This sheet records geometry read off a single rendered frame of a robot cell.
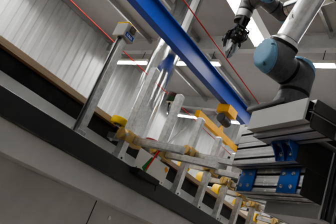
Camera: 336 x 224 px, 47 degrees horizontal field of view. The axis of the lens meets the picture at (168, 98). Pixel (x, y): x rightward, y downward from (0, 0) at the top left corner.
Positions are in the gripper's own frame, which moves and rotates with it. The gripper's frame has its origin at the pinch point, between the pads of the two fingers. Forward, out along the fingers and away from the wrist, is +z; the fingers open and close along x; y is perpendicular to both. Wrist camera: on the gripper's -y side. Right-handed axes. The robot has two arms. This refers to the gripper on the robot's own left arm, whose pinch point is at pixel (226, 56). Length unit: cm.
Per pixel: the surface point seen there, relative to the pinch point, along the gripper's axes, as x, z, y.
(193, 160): 10, 47, -17
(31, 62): -74, 43, -8
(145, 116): 94, -85, -429
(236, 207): 82, 47, -83
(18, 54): -79, 44, -4
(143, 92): -25.4, 28.6, -17.8
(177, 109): -2.3, 23.9, -30.2
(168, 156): 2, 48, -29
